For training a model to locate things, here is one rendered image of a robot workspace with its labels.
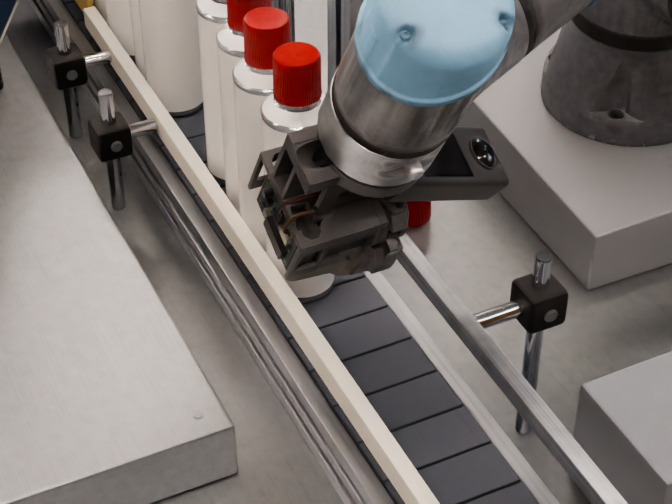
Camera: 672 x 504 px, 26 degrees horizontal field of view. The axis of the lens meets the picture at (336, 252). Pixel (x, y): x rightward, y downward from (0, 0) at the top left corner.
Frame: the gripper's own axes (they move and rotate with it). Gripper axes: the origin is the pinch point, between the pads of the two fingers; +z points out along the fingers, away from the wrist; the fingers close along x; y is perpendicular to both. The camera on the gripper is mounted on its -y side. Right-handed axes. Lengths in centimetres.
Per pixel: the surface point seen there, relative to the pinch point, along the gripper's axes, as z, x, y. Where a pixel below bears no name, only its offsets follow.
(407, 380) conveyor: 0.3, 10.7, -1.3
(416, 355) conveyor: 1.1, 9.0, -3.0
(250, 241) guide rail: 4.7, -4.2, 4.3
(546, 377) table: 4.5, 13.1, -13.4
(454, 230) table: 13.8, -3.0, -15.8
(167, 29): 11.3, -26.7, 1.9
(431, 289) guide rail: -6.8, 6.7, -2.8
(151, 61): 15.0, -26.1, 3.2
